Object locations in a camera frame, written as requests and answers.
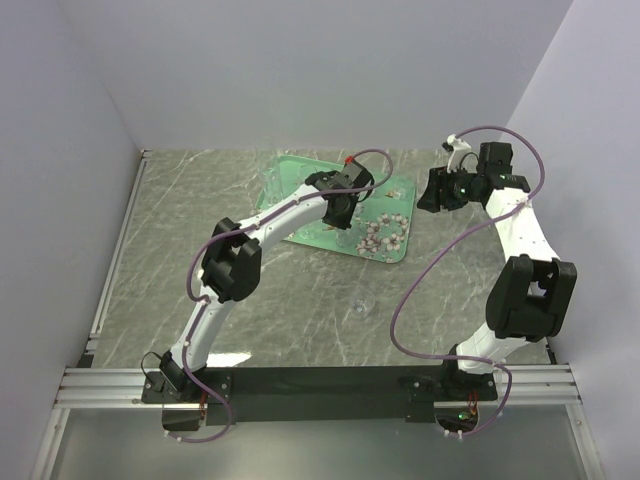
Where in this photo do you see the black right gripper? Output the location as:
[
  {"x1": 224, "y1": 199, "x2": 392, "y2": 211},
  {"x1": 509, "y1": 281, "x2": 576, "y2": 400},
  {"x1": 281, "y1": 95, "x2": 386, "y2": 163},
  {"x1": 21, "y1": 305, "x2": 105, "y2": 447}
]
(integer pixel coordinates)
[{"x1": 416, "y1": 164, "x2": 480, "y2": 213}]

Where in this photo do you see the tall clear champagne flute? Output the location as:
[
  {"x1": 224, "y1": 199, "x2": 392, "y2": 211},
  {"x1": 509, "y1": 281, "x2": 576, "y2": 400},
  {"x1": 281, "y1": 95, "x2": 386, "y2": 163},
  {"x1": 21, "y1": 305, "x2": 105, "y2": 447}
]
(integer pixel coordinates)
[{"x1": 257, "y1": 149, "x2": 283, "y2": 206}]

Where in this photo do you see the clear stemmed wine glass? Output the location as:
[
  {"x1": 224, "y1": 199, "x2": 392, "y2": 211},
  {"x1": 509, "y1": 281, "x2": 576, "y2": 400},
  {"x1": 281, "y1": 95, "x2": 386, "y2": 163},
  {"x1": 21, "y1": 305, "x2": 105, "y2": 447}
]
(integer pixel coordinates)
[{"x1": 296, "y1": 165, "x2": 322, "y2": 240}]

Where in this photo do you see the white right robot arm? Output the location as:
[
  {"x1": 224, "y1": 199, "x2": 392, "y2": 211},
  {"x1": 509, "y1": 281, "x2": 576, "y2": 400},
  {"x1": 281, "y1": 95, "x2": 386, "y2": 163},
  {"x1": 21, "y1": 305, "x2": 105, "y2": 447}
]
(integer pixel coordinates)
[{"x1": 417, "y1": 135, "x2": 577, "y2": 399}]

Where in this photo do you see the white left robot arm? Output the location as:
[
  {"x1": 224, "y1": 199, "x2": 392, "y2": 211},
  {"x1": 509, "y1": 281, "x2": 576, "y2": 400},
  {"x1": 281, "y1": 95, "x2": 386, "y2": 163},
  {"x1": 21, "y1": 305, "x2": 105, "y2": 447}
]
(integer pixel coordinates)
[{"x1": 145, "y1": 157, "x2": 374, "y2": 402}]

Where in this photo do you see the green floral hummingbird tray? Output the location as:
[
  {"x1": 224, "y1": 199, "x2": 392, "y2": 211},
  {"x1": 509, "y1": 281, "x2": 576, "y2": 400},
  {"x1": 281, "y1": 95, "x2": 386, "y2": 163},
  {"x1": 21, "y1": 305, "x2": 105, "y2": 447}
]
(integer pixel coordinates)
[{"x1": 255, "y1": 155, "x2": 416, "y2": 263}]

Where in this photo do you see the clear low glass front right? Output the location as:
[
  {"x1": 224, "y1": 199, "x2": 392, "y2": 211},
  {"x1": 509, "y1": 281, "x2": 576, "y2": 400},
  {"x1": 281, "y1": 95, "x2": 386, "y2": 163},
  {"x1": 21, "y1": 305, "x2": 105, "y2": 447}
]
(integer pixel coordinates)
[{"x1": 349, "y1": 288, "x2": 376, "y2": 318}]

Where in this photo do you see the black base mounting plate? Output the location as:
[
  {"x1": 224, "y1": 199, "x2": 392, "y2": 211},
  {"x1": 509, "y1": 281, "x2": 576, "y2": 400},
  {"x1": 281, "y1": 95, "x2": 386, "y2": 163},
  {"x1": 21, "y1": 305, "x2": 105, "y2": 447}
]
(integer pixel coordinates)
[{"x1": 141, "y1": 362, "x2": 498, "y2": 426}]

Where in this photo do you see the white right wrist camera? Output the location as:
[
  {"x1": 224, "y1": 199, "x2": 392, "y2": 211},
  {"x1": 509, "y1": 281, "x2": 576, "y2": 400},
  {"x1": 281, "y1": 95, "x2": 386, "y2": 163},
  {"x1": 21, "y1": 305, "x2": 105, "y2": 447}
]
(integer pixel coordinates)
[{"x1": 442, "y1": 134, "x2": 473, "y2": 173}]

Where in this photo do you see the aluminium front rail frame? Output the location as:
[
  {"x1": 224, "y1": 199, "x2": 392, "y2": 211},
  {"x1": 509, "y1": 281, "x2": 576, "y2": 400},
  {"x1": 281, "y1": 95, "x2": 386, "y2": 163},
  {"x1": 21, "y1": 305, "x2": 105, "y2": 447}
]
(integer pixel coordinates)
[{"x1": 31, "y1": 361, "x2": 604, "y2": 479}]

